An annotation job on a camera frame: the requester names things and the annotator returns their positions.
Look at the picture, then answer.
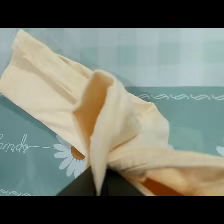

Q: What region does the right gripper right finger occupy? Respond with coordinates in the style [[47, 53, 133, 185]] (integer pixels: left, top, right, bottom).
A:
[[100, 168, 146, 197]]

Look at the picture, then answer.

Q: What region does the cream garment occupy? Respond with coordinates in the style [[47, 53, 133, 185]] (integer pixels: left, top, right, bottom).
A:
[[0, 28, 224, 197]]

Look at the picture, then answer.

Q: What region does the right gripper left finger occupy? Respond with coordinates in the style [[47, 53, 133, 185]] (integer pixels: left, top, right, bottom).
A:
[[55, 166, 99, 197]]

